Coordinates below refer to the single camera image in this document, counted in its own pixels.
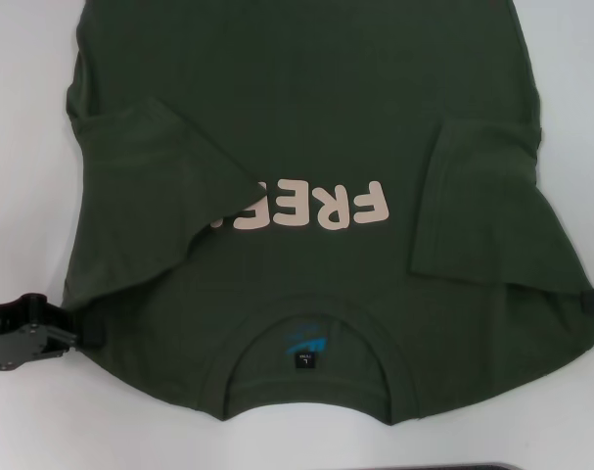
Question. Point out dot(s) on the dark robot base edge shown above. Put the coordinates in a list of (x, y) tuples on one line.
[(521, 466)]

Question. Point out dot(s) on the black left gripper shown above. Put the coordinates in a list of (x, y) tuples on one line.
[(13, 343)]

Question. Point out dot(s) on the dark green FREE t-shirt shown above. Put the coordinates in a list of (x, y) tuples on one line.
[(301, 98)]

